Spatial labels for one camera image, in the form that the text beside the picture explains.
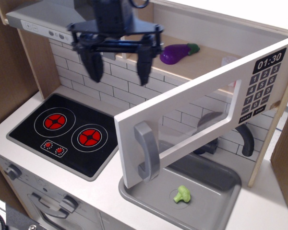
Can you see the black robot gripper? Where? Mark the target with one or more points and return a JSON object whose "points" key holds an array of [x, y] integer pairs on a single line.
{"points": [[116, 29]]}

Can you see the white toy microwave door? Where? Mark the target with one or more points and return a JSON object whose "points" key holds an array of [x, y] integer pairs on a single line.
{"points": [[242, 89]]}

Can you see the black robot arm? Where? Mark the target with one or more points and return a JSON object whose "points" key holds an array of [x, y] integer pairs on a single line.
{"points": [[108, 3]]}

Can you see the purple toy eggplant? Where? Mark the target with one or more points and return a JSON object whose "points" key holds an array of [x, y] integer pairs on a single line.
{"points": [[172, 54]]}

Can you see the grey toy range hood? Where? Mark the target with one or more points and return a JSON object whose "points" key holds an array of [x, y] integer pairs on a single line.
{"points": [[50, 18]]}

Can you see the black toy stovetop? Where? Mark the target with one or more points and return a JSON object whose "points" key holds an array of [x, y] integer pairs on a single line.
{"points": [[71, 135]]}

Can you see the green toy broccoli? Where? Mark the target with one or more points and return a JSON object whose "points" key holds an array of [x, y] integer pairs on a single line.
{"points": [[182, 195]]}

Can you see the grey toy sink basin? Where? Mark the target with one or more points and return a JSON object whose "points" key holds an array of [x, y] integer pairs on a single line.
{"points": [[214, 190]]}

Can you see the grey oven knob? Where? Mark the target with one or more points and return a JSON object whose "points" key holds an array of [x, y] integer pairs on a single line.
{"points": [[13, 172]]}

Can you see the dark grey toy faucet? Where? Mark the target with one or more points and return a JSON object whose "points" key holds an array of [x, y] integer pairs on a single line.
{"points": [[212, 118]]}

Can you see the grey toy oven door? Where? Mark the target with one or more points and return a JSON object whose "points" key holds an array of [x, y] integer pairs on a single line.
{"points": [[85, 217]]}

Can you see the black device at bottom left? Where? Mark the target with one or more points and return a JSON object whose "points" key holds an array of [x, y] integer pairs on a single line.
{"points": [[11, 219]]}

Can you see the grey microwave door handle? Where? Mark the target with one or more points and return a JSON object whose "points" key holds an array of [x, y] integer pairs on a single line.
{"points": [[148, 169]]}

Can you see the grey oven door handle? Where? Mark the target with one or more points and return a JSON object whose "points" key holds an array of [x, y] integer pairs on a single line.
{"points": [[53, 208]]}

